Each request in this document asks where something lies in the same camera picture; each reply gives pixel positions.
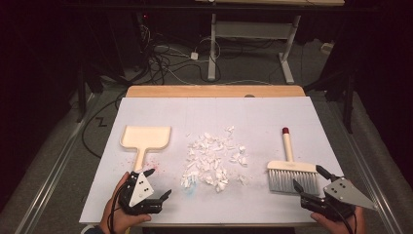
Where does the cream plastic dustpan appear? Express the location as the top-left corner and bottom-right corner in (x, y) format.
(119, 125), (172, 173)

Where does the white power strip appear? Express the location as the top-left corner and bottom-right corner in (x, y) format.
(319, 42), (335, 56)

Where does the metal floor rail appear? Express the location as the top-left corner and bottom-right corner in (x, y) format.
(324, 97), (405, 234)
(14, 92), (101, 234)

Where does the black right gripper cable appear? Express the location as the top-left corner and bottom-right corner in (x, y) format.
(324, 198), (358, 234)

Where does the white metal desk frame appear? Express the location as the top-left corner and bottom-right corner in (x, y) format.
(194, 0), (346, 85)

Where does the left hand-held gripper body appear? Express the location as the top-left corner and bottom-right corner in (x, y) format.
(118, 171), (164, 216)

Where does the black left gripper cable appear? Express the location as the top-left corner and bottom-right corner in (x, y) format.
(106, 184), (131, 234)

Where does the cream brush with grey bristles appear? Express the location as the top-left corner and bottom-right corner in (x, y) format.
(266, 126), (320, 196)

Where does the long black floor cable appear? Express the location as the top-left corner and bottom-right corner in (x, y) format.
(81, 92), (128, 160)

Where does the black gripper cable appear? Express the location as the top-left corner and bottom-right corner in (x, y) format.
(106, 184), (131, 234)
(324, 198), (358, 234)

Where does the tangle of black floor cables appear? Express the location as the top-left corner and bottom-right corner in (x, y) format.
(139, 22), (222, 86)

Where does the black metal stand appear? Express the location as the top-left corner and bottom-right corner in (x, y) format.
(303, 69), (357, 135)

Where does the person's left hand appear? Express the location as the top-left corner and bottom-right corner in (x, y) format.
(98, 171), (153, 234)

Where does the person's right hand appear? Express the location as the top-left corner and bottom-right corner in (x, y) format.
(310, 206), (366, 234)

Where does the white table cover sheet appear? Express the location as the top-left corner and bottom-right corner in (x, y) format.
(78, 96), (345, 225)

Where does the pile of white paper scraps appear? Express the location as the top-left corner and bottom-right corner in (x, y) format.
(179, 125), (249, 193)

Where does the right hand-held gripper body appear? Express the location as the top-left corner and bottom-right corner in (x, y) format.
(300, 175), (378, 222)

